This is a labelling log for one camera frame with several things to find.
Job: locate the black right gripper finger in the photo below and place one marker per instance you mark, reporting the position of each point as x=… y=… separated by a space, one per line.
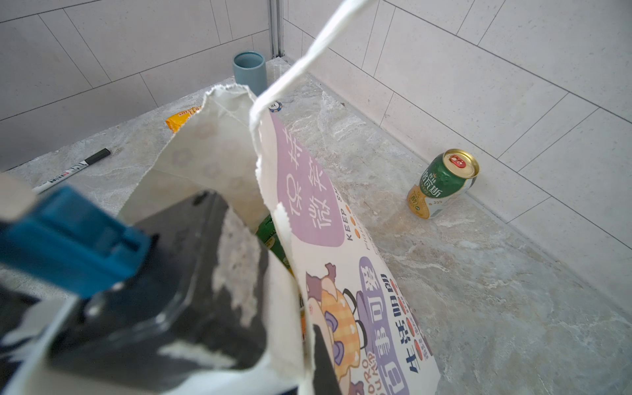
x=325 y=381

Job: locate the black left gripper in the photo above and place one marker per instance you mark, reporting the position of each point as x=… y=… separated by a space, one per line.
x=195 y=305

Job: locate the green snack bag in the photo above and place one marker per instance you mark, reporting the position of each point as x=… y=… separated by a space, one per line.
x=267 y=234

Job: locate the white printed paper bag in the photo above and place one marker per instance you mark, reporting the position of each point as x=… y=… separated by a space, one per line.
x=235 y=146

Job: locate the yellow mango snack bag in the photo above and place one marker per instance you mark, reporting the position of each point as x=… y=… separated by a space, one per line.
x=177 y=121

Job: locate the black white marker pen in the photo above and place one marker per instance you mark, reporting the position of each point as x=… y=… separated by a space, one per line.
x=89 y=161

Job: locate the green beer can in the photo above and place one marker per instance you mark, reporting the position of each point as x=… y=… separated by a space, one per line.
x=449 y=176

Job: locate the teal cup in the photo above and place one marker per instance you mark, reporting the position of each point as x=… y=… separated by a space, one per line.
x=250 y=70

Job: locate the aluminium corner frame post left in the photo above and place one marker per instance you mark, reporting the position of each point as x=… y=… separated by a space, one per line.
x=275 y=11

